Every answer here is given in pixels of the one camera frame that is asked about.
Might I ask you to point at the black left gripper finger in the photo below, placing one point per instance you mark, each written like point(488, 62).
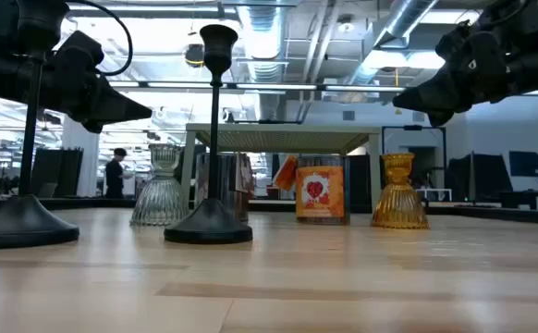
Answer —
point(116, 104)
point(95, 126)

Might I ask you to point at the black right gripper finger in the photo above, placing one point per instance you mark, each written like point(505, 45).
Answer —
point(441, 119)
point(431, 94)

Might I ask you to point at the amber ribbed glass candle holder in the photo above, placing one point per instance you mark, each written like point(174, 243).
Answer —
point(399, 203)

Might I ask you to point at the tall black candlestick holder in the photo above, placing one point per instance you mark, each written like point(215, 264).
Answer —
point(209, 226)
point(19, 226)

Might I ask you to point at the candle jar with orange label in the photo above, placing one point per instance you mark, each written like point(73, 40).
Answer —
point(320, 194)

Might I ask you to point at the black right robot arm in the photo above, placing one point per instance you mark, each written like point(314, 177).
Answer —
point(537, 65)

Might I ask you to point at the person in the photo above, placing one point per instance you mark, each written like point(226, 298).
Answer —
point(114, 178)

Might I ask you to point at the black partition panels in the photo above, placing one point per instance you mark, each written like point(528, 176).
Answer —
point(56, 171)

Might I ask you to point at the small white table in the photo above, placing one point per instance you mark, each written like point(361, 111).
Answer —
point(433, 190)

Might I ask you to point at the large black panel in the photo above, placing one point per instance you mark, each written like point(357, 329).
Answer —
point(481, 178)

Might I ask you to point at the long ceiling light strip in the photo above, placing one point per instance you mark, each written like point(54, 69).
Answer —
point(273, 86)

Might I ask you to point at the pale green perforated metal shelf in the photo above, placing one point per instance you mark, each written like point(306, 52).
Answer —
point(278, 139)

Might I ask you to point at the black metal frame stand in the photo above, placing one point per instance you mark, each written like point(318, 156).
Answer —
point(412, 127)

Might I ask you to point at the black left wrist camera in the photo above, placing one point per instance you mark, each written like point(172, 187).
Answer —
point(79, 51)

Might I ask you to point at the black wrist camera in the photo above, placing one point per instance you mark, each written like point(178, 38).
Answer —
point(456, 41)
point(79, 51)

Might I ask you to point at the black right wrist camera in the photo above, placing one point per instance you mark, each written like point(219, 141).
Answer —
point(456, 41)

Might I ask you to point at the black ceiling dome camera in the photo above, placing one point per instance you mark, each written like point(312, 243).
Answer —
point(194, 55)

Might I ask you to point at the black wall monitor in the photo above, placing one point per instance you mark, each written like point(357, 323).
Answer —
point(525, 164)

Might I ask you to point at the black aluminium table frame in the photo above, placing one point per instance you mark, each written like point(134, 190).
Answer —
point(504, 213)

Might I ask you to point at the corrugated silver ventilation duct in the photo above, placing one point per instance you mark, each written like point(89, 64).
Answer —
point(264, 46)

